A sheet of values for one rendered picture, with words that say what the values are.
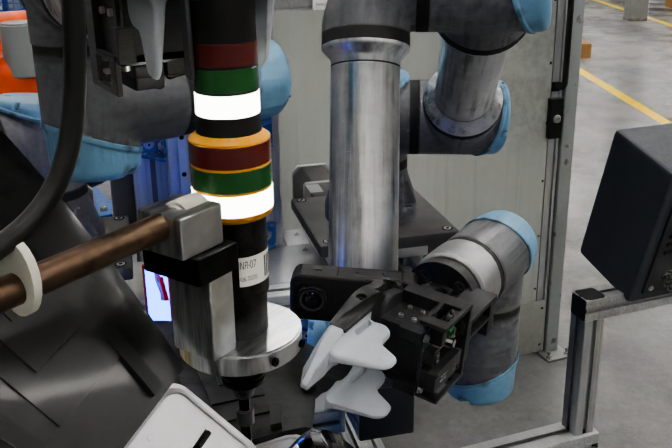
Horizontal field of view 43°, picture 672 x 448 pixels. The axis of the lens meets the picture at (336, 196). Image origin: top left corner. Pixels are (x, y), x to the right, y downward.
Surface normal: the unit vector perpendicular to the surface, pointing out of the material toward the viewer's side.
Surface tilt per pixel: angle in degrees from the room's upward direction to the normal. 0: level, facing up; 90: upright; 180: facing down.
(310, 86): 90
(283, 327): 0
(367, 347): 6
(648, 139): 15
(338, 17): 71
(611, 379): 0
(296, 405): 10
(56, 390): 47
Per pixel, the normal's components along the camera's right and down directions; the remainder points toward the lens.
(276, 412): -0.07, -0.99
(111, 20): -0.86, 0.18
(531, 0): -0.02, 0.59
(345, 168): -0.53, -0.04
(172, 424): 0.49, -0.46
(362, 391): 0.14, -0.90
